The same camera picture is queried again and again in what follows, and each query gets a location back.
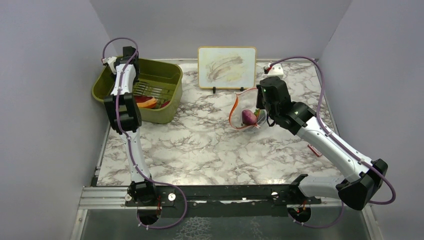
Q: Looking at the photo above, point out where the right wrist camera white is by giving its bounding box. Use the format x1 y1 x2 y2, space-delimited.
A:
263 63 285 80

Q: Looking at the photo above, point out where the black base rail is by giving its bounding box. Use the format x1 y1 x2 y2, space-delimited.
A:
125 184 321 218

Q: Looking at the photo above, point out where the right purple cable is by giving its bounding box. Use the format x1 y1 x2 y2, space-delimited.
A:
264 55 397 230

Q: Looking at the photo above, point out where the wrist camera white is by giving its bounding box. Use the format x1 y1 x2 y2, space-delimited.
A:
263 63 285 80
101 56 117 74

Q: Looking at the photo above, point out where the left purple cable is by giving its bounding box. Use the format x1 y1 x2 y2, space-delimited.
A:
101 37 189 231

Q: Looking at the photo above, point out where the orange toy carrot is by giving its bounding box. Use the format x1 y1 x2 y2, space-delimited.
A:
136 98 157 109

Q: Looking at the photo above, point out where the pink purple toy onion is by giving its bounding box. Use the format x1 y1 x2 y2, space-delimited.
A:
241 109 257 126

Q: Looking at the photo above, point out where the clear zip bag orange zipper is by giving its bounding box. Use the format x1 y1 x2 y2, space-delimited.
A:
228 87 266 133

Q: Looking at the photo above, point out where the olive green plastic bin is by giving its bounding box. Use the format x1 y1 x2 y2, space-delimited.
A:
91 57 183 124

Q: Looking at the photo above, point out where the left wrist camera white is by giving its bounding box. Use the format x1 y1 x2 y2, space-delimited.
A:
101 56 117 74

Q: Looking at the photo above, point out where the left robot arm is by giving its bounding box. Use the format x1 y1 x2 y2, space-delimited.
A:
103 46 157 206

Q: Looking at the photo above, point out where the small red white card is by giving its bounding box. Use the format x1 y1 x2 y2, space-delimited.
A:
307 144 323 158

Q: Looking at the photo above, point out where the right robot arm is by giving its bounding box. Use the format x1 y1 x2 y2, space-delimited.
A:
256 76 388 210

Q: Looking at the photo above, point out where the framed painting on stand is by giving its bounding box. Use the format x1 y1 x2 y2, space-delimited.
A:
197 46 257 91

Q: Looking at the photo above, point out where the purple cable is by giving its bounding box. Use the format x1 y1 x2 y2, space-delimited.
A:
101 37 189 231
264 55 397 230

